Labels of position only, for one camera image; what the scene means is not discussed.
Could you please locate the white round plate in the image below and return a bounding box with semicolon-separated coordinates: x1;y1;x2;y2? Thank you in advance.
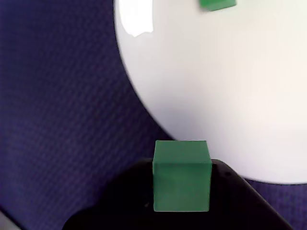
113;0;307;185

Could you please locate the blue woven table cloth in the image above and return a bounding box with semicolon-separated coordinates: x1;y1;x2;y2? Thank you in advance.
0;0;307;230

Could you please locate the green plastic cube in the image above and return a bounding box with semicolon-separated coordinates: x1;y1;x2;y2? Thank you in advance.
198;0;237;12
152;140;213;213

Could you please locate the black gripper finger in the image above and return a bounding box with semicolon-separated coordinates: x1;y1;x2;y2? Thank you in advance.
211;158;295;230
95;159;154;230

